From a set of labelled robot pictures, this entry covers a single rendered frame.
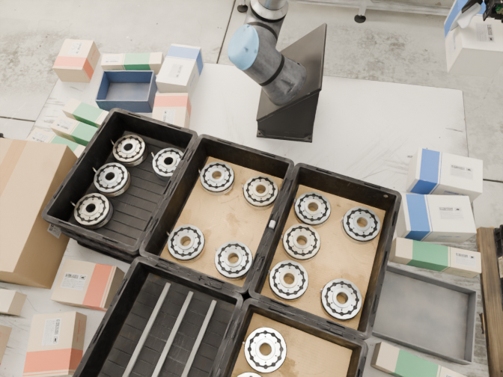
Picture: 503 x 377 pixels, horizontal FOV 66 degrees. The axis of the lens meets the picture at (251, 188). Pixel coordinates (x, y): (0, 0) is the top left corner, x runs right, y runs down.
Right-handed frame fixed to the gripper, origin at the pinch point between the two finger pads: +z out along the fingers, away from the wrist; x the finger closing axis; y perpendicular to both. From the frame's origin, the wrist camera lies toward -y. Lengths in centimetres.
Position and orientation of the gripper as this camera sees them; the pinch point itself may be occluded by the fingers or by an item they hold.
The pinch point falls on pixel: (478, 31)
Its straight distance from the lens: 127.8
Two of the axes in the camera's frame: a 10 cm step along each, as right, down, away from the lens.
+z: 0.3, 4.5, 8.9
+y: -1.7, 8.8, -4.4
